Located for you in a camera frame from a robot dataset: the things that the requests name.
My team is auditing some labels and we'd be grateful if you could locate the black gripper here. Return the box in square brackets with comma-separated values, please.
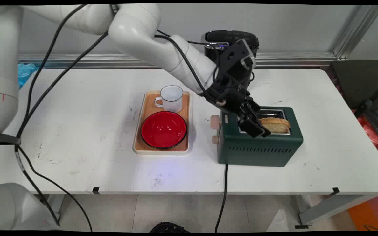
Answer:
[205, 74, 271, 138]

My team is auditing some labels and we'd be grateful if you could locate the toasted bread slice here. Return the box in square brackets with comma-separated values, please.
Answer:
[259, 117, 291, 134]

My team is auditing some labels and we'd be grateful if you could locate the dark green toaster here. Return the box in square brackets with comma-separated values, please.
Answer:
[217, 107, 304, 167]

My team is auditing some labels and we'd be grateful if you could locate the white enamel mug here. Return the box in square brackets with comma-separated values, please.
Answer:
[154, 85, 184, 113]

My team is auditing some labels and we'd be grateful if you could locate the red bowl with black rim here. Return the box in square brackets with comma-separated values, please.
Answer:
[141, 111, 188, 149]

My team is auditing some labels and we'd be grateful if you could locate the black coffee machine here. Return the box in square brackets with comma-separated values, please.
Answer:
[201, 30, 259, 90]

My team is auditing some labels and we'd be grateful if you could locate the wooden tray with white rim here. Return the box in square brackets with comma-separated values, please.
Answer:
[133, 90, 193, 155]

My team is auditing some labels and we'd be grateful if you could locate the dark grey chair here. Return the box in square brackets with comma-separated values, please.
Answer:
[329, 60, 378, 118]

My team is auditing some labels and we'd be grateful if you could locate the grey table leg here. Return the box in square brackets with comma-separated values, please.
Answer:
[295, 194, 373, 229]

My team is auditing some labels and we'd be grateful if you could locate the red plastic bag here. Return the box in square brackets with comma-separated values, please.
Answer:
[356, 115, 378, 154]

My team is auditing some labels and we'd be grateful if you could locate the black round floor object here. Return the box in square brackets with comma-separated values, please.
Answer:
[150, 222, 189, 233]

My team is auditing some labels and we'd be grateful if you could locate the orange floor mat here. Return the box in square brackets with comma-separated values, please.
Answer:
[348, 195, 378, 231]

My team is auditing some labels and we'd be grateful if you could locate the blue plastic bag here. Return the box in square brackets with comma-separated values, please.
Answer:
[18, 63, 40, 89]

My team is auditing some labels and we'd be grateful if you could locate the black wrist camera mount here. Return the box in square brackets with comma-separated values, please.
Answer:
[220, 39, 256, 78]

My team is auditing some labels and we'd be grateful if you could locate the horizontal aluminium frame rail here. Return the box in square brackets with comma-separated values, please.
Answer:
[18, 53, 337, 69]

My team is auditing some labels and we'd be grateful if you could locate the black toaster power cable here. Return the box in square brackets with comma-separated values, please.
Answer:
[215, 163, 229, 232]

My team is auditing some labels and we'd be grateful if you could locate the black forearm cable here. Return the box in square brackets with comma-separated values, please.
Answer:
[154, 29, 226, 106]

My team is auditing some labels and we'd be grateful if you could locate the slanted aluminium frame post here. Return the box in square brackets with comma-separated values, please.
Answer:
[332, 5, 378, 59]

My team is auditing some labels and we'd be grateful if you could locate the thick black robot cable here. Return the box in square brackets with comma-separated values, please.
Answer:
[14, 31, 109, 227]
[14, 4, 93, 231]

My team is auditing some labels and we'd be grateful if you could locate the black cable strap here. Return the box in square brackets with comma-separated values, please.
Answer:
[0, 131, 21, 145]

